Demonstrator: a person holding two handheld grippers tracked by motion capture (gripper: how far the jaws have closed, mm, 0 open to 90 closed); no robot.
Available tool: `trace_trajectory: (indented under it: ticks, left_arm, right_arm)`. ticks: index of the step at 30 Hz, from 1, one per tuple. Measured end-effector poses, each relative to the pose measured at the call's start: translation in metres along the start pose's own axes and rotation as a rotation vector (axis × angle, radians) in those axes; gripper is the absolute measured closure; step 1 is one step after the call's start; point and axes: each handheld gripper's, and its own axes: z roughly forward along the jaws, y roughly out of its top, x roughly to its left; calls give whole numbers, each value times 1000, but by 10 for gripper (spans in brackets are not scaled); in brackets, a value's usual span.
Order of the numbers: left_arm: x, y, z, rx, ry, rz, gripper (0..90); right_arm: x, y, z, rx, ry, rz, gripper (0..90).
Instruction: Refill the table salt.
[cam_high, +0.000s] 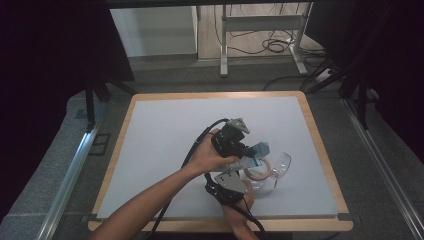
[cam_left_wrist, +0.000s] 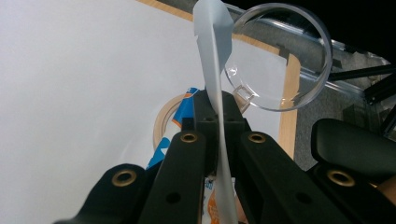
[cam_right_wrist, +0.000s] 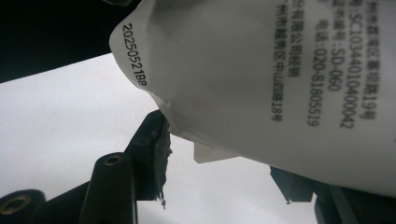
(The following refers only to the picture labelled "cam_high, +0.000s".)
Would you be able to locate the wooden table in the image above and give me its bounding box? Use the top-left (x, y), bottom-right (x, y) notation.
top-left (87, 90), bottom-right (354, 233)

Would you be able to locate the white panel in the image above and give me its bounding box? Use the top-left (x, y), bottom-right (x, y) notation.
top-left (109, 5), bottom-right (199, 58)

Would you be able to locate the aluminium floor rail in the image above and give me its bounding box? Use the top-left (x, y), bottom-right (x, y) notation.
top-left (35, 103), bottom-right (108, 240)
top-left (342, 98), bottom-right (424, 240)

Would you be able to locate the glass jar with hinged lid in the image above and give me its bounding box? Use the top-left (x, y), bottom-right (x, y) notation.
top-left (242, 151), bottom-right (293, 199)

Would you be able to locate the person's right hand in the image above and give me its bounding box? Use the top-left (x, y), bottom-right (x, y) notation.
top-left (221, 179), bottom-right (256, 231)

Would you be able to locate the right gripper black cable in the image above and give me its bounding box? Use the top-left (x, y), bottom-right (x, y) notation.
top-left (229, 201), bottom-right (268, 240)

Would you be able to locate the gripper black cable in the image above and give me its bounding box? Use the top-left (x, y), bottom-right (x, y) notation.
top-left (146, 117), bottom-right (231, 240)
top-left (229, 201), bottom-right (268, 240)

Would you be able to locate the dark curtain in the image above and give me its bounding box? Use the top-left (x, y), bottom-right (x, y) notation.
top-left (0, 0), bottom-right (136, 221)
top-left (305, 0), bottom-right (424, 165)

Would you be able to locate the black metal stand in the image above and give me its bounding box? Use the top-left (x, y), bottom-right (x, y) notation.
top-left (84, 75), bottom-right (137, 133)
top-left (299, 59), bottom-right (379, 131)

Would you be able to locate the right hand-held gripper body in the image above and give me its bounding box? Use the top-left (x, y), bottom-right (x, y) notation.
top-left (204, 171), bottom-right (250, 206)

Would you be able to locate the white metal desk frame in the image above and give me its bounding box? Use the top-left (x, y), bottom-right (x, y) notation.
top-left (219, 2), bottom-right (310, 79)

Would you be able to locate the coiled black floor cable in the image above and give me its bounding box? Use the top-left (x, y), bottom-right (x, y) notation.
top-left (261, 38), bottom-right (295, 54)

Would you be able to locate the person's left hand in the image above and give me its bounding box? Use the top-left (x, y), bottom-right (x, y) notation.
top-left (186, 128), bottom-right (240, 176)

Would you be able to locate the white table mat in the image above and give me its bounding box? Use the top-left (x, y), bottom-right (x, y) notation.
top-left (96, 96), bottom-right (339, 220)

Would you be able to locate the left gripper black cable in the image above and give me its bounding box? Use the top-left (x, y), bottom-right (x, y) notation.
top-left (146, 117), bottom-right (231, 240)

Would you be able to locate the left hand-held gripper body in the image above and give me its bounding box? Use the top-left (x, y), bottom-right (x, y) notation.
top-left (210, 118), bottom-right (251, 159)

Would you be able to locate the white and blue bag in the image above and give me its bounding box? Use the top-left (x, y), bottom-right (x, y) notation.
top-left (229, 141), bottom-right (271, 173)

